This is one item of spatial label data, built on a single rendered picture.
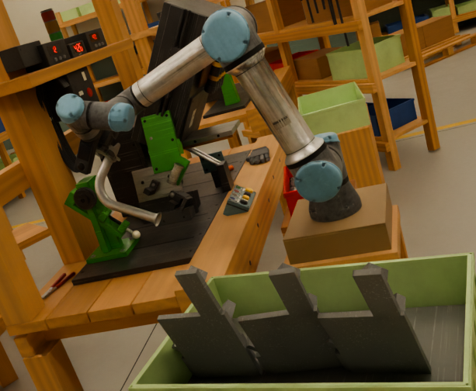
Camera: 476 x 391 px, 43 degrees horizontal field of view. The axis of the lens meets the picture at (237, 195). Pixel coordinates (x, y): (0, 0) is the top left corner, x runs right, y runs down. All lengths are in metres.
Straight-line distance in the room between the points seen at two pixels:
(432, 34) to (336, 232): 7.57
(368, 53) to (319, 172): 3.08
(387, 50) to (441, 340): 3.71
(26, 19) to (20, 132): 10.48
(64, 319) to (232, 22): 0.97
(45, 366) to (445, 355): 1.21
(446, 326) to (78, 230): 1.34
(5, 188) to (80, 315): 0.51
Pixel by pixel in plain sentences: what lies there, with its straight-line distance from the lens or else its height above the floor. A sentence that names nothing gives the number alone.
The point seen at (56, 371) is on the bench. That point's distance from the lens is 1.98.
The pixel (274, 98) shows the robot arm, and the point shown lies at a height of 1.32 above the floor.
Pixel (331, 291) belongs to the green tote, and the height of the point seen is 0.90.
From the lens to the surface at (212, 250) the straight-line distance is 1.81.
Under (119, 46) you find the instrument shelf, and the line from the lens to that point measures 2.60.
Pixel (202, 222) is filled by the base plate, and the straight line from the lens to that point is 2.07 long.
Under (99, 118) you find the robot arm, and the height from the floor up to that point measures 1.39.
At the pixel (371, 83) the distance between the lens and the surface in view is 4.57.
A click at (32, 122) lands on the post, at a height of 1.39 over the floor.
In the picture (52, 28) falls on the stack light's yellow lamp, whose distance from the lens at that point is 2.49.
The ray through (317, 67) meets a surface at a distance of 5.15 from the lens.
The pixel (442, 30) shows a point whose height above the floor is 0.28.
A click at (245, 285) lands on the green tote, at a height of 0.93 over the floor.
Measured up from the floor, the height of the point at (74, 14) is 2.08.
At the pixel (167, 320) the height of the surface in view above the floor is 1.03.
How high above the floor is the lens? 1.58
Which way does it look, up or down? 18 degrees down
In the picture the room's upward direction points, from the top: 18 degrees counter-clockwise
